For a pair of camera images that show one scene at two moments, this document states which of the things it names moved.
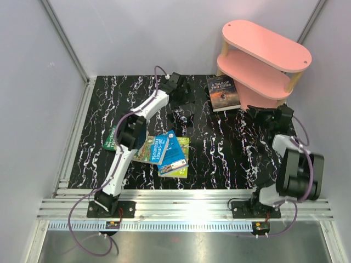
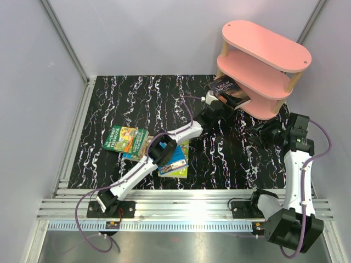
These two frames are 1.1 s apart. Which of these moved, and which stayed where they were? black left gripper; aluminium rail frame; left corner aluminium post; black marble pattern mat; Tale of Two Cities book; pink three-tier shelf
Moved: black left gripper; Tale of Two Cities book
Stayed: aluminium rail frame; black marble pattern mat; pink three-tier shelf; left corner aluminium post
